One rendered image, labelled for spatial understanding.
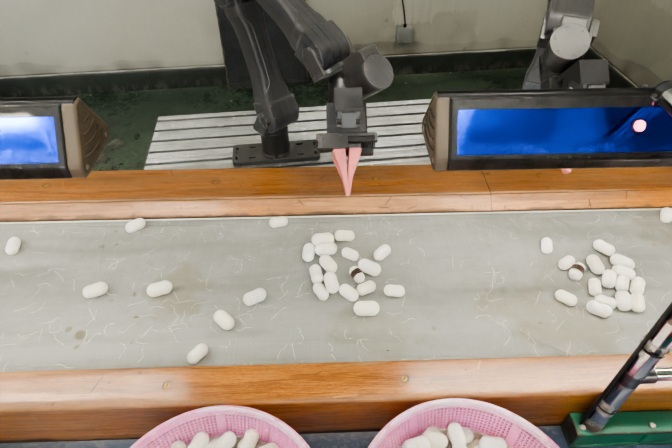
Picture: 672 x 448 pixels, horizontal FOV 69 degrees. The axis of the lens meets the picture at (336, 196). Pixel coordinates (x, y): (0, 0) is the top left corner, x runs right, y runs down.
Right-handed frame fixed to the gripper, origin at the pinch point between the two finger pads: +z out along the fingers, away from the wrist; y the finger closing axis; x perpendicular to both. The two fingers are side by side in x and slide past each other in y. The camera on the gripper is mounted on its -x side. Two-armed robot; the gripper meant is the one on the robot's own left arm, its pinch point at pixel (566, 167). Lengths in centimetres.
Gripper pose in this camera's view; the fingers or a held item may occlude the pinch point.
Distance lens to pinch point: 88.6
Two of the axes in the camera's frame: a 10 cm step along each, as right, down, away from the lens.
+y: 10.0, -0.2, 0.2
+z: 0.2, 9.9, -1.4
